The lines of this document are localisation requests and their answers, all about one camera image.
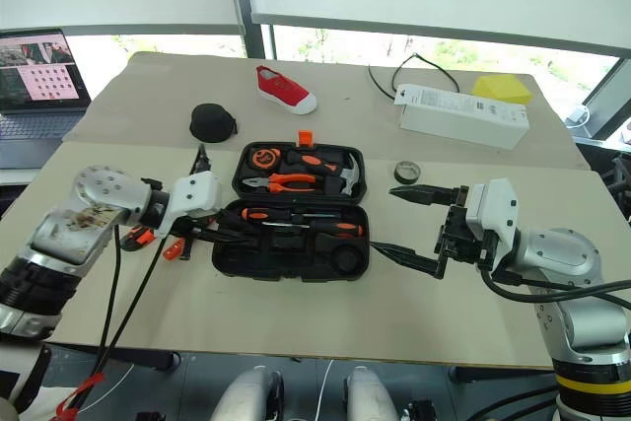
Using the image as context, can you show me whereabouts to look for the black left wrist camera cable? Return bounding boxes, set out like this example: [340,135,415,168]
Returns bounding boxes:
[97,143,214,383]

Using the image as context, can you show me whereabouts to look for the black orange tape measure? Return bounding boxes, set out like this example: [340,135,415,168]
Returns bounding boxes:
[247,146,283,172]

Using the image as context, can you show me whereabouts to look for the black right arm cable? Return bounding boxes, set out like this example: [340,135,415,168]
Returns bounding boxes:
[479,262,631,305]
[492,270,631,294]

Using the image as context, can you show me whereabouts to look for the black orange utility knife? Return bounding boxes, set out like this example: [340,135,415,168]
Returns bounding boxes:
[119,224,179,263]

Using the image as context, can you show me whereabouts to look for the round black zip pouch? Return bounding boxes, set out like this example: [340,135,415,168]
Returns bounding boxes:
[188,103,240,144]

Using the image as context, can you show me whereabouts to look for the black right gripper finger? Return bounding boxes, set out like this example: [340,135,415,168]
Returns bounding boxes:
[388,184,458,207]
[369,241,440,279]

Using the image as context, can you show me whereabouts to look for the hammer with black orange handle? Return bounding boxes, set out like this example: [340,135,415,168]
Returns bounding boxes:
[284,148,365,197]

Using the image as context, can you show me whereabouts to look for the orange black screwdriver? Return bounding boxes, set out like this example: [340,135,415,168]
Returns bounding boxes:
[238,205,342,224]
[260,220,365,239]

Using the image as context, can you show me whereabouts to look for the yellow block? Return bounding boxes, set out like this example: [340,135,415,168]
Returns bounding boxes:
[471,73,535,107]

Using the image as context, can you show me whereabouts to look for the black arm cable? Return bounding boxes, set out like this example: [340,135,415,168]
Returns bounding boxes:
[92,222,122,383]
[479,262,631,305]
[492,270,631,294]

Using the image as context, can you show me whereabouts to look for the silver rounded robot leg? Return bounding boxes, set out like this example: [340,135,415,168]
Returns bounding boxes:
[215,365,286,421]
[343,365,401,421]

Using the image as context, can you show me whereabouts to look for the black office chair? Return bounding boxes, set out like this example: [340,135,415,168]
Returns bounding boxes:
[607,153,631,221]

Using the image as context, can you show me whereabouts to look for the thin white cord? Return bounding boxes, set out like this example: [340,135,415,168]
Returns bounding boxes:
[316,359,337,421]

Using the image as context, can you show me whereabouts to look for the red white canvas shoe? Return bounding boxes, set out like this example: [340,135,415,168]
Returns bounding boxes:
[254,64,318,116]

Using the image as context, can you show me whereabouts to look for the black electrical tape roll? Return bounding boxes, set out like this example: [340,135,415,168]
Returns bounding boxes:
[393,160,422,186]

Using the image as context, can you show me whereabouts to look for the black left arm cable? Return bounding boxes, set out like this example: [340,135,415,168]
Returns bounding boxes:
[92,222,122,383]

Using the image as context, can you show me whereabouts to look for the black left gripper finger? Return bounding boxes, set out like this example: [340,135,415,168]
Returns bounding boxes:
[218,208,258,233]
[196,229,241,246]

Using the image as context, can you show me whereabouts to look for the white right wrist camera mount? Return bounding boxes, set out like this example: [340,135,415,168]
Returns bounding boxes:
[465,177,521,264]

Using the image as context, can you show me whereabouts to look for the thin black loose cable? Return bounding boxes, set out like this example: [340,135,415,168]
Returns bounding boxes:
[367,51,462,100]

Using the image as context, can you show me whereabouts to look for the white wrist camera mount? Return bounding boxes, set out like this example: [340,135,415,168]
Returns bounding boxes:
[465,177,521,264]
[153,171,223,240]

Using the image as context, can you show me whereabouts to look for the orange handled pliers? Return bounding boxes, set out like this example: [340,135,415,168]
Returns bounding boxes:
[240,173,322,194]

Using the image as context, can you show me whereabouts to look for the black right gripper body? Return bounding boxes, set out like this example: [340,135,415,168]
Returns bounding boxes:
[433,185,487,280]

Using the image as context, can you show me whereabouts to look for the red cable tie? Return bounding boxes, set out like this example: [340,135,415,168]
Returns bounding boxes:
[54,372,105,418]

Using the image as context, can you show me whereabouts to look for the long white cardboard box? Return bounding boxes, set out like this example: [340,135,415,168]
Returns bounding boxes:
[397,83,531,152]

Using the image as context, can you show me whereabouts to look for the dark window frame post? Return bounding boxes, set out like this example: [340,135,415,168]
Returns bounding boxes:
[223,0,278,60]

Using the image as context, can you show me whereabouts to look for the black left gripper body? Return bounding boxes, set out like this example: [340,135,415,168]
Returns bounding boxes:
[170,212,226,263]

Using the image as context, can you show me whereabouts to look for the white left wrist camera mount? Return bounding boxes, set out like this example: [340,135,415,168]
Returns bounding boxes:
[153,171,223,240]

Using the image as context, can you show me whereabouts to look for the open laptop computer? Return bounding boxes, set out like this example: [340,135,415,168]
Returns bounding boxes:
[0,28,94,171]

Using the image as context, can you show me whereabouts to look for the black plastic tool case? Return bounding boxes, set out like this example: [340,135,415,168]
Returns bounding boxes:
[210,130,372,285]

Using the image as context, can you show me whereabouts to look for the small white charger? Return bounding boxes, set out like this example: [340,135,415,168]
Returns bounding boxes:
[565,104,592,127]

